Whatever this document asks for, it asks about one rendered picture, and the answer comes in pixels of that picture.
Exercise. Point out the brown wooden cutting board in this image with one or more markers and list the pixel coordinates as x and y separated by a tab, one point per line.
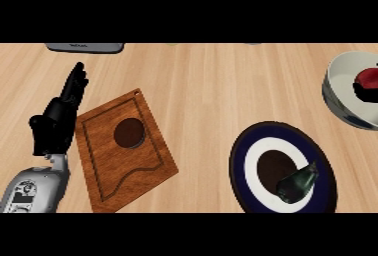
123	156

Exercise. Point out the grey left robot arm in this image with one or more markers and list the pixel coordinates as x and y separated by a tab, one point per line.
36	190

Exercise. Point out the dark green pear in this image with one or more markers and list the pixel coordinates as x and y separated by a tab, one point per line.
297	186

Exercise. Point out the white bowl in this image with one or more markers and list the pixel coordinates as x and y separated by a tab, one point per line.
344	96

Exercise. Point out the grey appliance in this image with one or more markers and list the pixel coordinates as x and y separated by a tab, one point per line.
86	47

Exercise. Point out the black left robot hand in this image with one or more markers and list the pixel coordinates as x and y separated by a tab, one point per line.
55	123

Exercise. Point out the blue and white plate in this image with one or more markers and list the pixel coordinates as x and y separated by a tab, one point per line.
256	156

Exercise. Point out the red fruit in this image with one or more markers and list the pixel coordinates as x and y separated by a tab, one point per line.
368	78

